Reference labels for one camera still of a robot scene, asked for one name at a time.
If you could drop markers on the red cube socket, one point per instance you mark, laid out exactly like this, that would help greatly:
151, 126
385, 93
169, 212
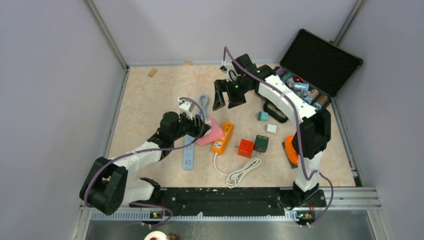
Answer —
245, 148

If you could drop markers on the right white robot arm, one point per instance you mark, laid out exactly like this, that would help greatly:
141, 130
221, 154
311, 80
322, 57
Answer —
313, 127

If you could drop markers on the green cube socket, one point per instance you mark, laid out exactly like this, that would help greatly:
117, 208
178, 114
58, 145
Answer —
261, 144

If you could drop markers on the teal plug adapter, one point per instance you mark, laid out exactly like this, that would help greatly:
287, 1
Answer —
262, 116

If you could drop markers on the black open case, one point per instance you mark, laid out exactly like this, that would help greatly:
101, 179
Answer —
322, 65

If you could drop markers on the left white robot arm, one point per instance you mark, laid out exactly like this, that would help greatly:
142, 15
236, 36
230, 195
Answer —
105, 187

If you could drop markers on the small wooden block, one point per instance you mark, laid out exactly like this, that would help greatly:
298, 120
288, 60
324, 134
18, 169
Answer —
152, 72

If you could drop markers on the orange power strip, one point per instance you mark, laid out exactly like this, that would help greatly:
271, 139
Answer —
220, 145

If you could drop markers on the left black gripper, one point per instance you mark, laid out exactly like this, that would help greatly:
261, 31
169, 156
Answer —
195, 124

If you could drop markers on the red white emergency button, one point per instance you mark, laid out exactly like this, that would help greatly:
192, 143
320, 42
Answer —
157, 235

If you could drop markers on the white plug adapter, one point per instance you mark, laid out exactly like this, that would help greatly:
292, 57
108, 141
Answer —
271, 128

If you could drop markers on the grey mat under toy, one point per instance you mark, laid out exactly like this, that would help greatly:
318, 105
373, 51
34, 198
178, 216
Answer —
287, 155

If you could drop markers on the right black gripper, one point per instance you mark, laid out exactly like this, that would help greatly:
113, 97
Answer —
220, 86

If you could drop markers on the blue power strip with cable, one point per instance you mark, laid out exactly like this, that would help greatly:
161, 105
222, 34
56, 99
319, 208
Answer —
189, 151

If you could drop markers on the pink triangular power strip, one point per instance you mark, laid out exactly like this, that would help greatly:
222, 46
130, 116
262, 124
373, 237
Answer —
211, 135

